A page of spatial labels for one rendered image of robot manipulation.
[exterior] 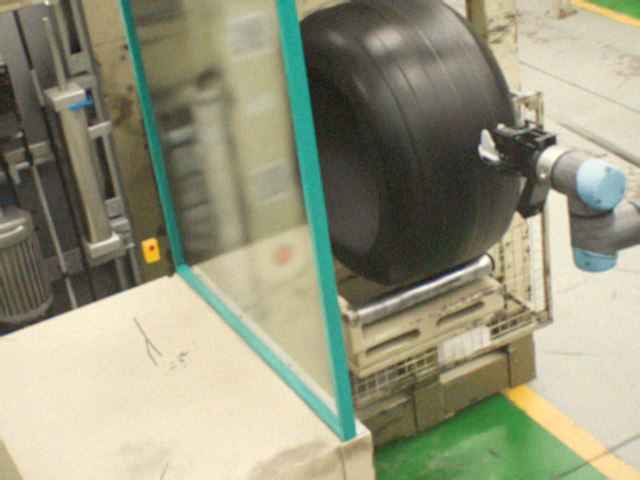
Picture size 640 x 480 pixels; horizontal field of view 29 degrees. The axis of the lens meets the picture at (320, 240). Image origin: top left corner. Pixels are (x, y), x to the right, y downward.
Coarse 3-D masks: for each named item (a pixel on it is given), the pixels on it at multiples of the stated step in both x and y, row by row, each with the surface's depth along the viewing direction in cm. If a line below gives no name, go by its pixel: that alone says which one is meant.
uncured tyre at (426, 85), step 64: (384, 0) 240; (320, 64) 236; (384, 64) 226; (448, 64) 228; (320, 128) 276; (384, 128) 225; (448, 128) 226; (384, 192) 230; (448, 192) 228; (512, 192) 237; (384, 256) 240; (448, 256) 240
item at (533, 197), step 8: (528, 176) 214; (528, 184) 215; (536, 184) 214; (528, 192) 216; (536, 192) 216; (544, 192) 217; (520, 200) 219; (528, 200) 217; (536, 200) 218; (544, 200) 219; (520, 208) 220; (528, 208) 218; (536, 208) 219; (528, 216) 220
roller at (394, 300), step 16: (480, 256) 258; (448, 272) 255; (464, 272) 255; (480, 272) 257; (400, 288) 251; (416, 288) 251; (432, 288) 253; (448, 288) 255; (368, 304) 248; (384, 304) 248; (400, 304) 250; (368, 320) 247
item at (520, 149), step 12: (528, 120) 218; (504, 132) 216; (516, 132) 215; (528, 132) 213; (540, 132) 213; (504, 144) 215; (516, 144) 214; (528, 144) 212; (540, 144) 209; (552, 144) 210; (504, 156) 217; (516, 156) 215; (528, 156) 213; (540, 156) 209; (504, 168) 218; (516, 168) 215; (528, 168) 214
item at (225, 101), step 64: (128, 0) 174; (192, 0) 151; (256, 0) 134; (192, 64) 159; (256, 64) 140; (192, 128) 168; (256, 128) 147; (192, 192) 178; (256, 192) 154; (320, 192) 138; (192, 256) 189; (256, 256) 162; (320, 256) 142; (256, 320) 172; (320, 320) 149; (320, 384) 157
